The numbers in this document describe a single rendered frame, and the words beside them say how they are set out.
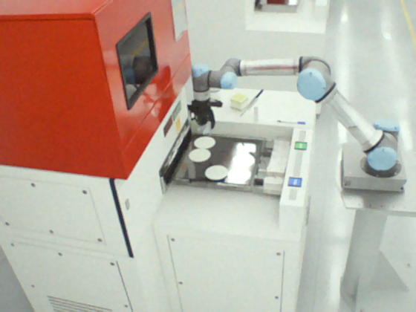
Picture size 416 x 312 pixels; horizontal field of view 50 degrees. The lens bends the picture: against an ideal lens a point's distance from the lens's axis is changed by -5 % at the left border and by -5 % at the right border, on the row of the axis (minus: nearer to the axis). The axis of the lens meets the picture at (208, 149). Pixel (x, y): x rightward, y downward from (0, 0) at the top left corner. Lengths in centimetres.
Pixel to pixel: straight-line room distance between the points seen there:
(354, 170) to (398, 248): 104
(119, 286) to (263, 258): 63
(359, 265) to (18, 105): 184
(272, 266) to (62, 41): 124
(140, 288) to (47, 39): 113
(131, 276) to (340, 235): 155
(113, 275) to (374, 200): 117
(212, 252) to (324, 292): 95
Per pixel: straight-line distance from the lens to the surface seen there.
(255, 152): 221
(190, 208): 206
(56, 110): 156
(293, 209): 186
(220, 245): 199
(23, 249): 222
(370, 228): 237
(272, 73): 202
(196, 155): 222
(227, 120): 233
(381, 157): 194
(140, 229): 190
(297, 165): 205
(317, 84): 182
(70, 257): 208
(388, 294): 282
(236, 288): 220
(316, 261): 293
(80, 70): 143
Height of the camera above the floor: 221
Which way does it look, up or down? 36 degrees down
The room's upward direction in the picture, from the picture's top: 5 degrees counter-clockwise
